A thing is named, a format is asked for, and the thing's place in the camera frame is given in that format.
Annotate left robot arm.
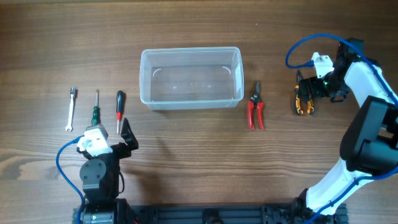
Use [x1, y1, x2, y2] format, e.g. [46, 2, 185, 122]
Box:
[72, 119, 140, 223]

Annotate silver flex socket wrench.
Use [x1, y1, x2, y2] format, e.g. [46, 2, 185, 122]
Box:
[65, 87, 76, 132]

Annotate clear plastic storage container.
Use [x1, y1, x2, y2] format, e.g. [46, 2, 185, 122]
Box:
[139, 47, 244, 110]

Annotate red handled pruning snips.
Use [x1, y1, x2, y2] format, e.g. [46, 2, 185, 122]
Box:
[248, 81, 265, 130]

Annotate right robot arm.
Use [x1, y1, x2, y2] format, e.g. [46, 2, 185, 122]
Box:
[290, 34, 397, 223]

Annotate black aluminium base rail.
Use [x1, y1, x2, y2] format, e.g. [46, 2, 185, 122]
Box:
[72, 202, 349, 224]

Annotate green handled screwdriver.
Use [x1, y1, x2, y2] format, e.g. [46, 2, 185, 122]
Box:
[91, 89, 100, 126]

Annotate black red handled screwdriver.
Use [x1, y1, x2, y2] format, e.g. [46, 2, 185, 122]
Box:
[116, 90, 125, 134]

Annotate orange black needle nose pliers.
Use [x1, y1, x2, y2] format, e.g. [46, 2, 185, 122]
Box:
[294, 70, 315, 115]

